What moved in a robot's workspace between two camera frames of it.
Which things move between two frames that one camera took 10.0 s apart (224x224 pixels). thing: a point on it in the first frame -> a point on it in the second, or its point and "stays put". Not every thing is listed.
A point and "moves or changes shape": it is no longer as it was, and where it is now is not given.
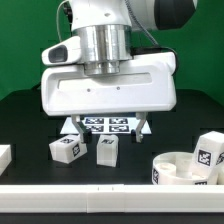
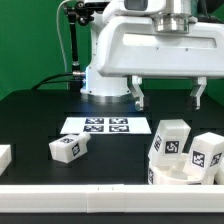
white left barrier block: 5,157 stays put
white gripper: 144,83 -> 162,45
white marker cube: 208,150 moves or changes shape
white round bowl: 175,168 moves or changes shape
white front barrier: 110,198 stays put
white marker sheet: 106,125 stays put
